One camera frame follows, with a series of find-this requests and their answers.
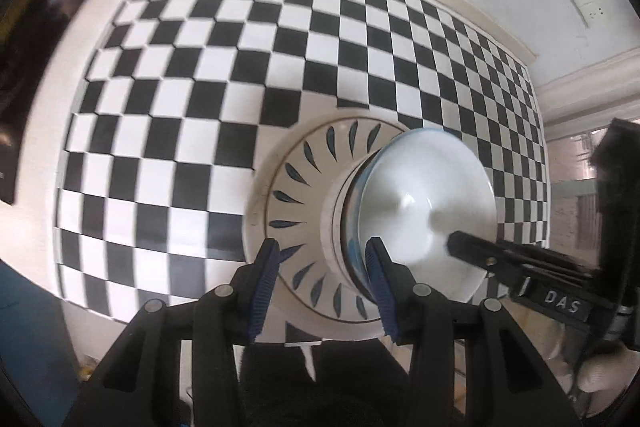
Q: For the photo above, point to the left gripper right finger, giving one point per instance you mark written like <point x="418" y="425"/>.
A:
<point x="507" y="381"/>

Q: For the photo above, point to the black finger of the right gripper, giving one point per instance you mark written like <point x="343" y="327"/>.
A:
<point x="545" y="281"/>

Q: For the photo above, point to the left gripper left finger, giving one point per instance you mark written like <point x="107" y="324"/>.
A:
<point x="137" y="381"/>

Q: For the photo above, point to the white bowl blue rim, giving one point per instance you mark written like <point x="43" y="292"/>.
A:
<point x="413" y="193"/>

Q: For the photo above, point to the white plate blue leaf pattern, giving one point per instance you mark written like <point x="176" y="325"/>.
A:
<point x="285" y="204"/>

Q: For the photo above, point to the white gloved right hand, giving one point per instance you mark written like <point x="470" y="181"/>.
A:
<point x="600" y="379"/>

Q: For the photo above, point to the checkered black white mat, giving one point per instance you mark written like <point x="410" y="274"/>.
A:
<point x="183" y="99"/>

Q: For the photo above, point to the black stove top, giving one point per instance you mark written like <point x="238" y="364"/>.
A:
<point x="24" y="60"/>

